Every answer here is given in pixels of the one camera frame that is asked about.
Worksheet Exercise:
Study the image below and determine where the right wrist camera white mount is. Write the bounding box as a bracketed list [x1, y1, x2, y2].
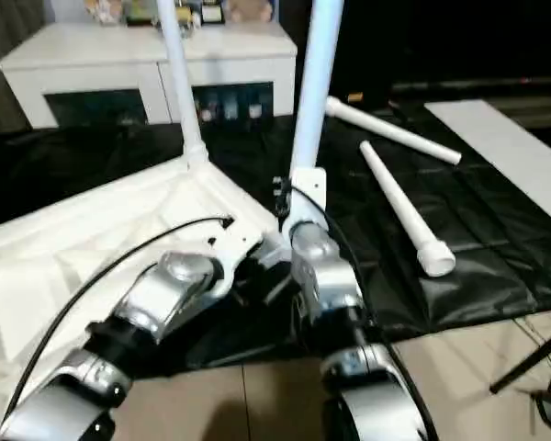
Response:
[279, 166, 331, 236]

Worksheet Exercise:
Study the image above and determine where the beige plush teddy bear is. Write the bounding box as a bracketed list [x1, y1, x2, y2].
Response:
[229, 0, 271, 24]

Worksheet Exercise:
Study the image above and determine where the black tripod leg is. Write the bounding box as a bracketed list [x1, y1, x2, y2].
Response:
[488, 327, 551, 396]

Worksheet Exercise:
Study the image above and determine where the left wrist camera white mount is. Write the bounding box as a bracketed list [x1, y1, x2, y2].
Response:
[205, 214, 277, 300]

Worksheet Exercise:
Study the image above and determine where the white spotted plush toy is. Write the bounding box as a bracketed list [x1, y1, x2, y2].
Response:
[83, 0, 126, 25]

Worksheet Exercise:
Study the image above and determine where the white plastic table leg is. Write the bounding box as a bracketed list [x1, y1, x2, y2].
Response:
[287, 0, 346, 175]
[358, 139, 457, 280]
[326, 95, 463, 166]
[155, 0, 211, 170]

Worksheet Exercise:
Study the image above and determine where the white side table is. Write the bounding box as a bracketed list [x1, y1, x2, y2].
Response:
[422, 99, 551, 222]

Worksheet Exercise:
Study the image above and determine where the white cabinet with glass doors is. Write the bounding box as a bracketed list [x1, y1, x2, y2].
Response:
[0, 21, 300, 130]

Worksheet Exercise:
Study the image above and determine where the black framed plaque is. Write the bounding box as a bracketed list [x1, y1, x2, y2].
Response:
[174, 0, 201, 25]
[125, 0, 161, 27]
[200, 0, 227, 26]

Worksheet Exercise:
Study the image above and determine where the black mat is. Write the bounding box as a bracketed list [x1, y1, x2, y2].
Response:
[0, 100, 551, 382]

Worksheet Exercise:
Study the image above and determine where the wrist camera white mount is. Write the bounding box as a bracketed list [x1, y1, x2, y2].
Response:
[279, 166, 331, 236]
[205, 214, 277, 300]

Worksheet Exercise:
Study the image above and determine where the white plastic table top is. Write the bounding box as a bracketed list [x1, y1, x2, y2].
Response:
[0, 166, 300, 424]

